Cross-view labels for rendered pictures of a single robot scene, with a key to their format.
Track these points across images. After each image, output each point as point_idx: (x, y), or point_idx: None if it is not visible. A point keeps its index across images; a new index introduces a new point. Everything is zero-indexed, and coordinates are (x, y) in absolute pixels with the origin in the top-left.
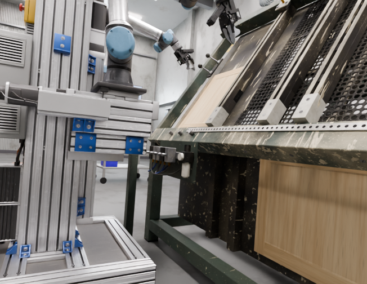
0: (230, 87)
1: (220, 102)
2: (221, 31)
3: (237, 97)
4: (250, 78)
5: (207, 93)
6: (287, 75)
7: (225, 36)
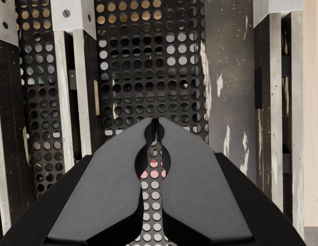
0: (297, 102)
1: (293, 30)
2: (285, 217)
3: (257, 85)
4: (259, 158)
5: None
6: (78, 110)
7: (201, 152)
